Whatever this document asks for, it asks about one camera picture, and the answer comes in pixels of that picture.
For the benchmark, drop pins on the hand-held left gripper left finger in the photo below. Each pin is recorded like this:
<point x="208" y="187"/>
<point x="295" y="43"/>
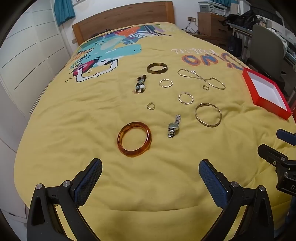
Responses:
<point x="89" y="183"/>

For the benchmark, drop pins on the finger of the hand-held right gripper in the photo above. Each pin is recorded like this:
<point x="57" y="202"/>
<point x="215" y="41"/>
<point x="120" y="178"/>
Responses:
<point x="271" y="154"/>
<point x="286" y="136"/>

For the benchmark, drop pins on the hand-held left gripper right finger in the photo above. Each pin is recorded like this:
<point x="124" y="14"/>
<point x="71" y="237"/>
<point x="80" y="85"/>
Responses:
<point x="214" y="185"/>

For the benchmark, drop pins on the red jewelry box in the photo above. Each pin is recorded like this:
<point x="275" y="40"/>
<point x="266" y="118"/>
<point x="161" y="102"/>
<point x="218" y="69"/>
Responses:
<point x="266" y="90"/>

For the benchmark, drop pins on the amber bangle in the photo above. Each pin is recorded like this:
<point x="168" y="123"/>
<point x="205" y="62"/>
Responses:
<point x="119" y="141"/>

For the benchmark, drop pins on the silver wristwatch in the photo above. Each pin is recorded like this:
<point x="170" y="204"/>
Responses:
<point x="173" y="126"/>

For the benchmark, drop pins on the thin gold bangle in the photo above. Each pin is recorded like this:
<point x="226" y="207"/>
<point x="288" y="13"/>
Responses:
<point x="196" y="114"/>

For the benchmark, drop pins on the yellow printed blanket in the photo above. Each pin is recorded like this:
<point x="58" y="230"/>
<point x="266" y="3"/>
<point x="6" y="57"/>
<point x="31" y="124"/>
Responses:
<point x="92" y="115"/>

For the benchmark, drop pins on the grey office chair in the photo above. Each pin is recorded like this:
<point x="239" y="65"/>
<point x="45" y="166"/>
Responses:
<point x="266" y="46"/>

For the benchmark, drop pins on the blue hanging bag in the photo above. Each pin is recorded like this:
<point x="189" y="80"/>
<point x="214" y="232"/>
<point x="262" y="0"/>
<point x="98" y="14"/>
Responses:
<point x="234" y="45"/>

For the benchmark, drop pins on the desk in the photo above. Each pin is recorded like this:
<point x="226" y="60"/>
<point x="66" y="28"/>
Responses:
<point x="240" y="29"/>

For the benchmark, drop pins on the dark olive bangle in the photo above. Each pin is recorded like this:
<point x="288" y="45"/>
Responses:
<point x="157" y="72"/>

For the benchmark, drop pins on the black bag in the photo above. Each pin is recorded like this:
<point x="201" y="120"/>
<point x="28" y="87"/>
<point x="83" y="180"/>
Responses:
<point x="242" y="17"/>

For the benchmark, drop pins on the wooden dresser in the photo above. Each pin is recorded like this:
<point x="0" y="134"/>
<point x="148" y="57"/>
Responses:
<point x="210" y="23"/>

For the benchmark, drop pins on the white wardrobe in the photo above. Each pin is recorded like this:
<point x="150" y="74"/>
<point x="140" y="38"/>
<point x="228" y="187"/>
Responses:
<point x="27" y="46"/>

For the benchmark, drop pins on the wooden headboard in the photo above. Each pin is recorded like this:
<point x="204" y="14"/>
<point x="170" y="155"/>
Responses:
<point x="127" y="16"/>

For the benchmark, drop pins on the teal curtain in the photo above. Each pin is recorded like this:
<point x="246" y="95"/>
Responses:
<point x="64" y="11"/>

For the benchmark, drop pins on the wall socket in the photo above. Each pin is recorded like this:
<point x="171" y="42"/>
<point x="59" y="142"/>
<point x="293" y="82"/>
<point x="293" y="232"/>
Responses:
<point x="191" y="19"/>

